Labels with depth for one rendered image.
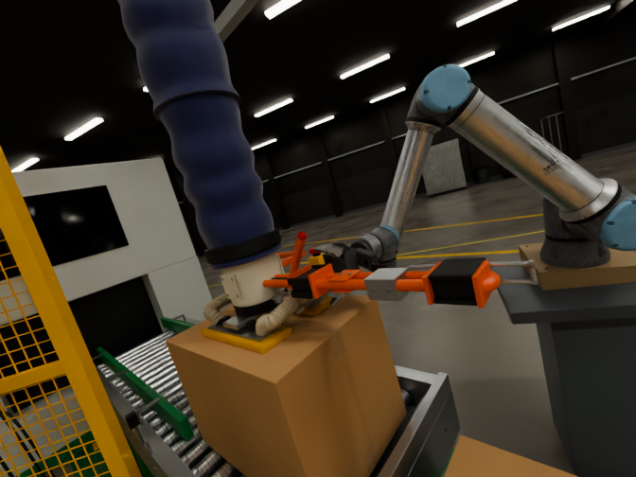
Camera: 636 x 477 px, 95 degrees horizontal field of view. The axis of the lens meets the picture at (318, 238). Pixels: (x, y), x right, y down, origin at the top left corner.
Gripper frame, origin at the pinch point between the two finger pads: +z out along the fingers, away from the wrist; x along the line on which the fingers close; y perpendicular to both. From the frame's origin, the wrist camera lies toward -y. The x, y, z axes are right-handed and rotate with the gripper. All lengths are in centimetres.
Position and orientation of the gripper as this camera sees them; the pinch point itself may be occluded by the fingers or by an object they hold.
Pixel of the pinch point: (324, 277)
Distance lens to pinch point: 73.3
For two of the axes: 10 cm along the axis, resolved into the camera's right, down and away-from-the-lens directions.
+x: -2.7, -9.5, -1.4
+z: -6.5, 2.9, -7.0
